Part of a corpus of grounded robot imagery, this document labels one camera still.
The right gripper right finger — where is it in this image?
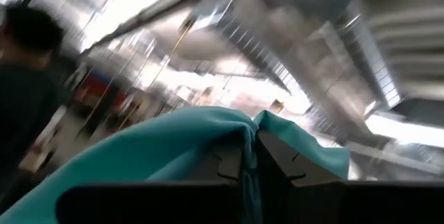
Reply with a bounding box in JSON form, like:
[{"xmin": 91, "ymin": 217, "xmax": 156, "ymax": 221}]
[{"xmin": 255, "ymin": 130, "xmax": 444, "ymax": 224}]

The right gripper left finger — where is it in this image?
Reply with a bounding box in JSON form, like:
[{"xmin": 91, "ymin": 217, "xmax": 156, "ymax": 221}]
[{"xmin": 55, "ymin": 135, "xmax": 244, "ymax": 224}]

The teal cloth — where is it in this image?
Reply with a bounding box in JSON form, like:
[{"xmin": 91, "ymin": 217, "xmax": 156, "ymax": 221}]
[{"xmin": 0, "ymin": 105, "xmax": 351, "ymax": 224}]

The person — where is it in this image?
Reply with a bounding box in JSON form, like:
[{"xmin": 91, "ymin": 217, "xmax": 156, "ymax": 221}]
[{"xmin": 0, "ymin": 1, "xmax": 70, "ymax": 214}]

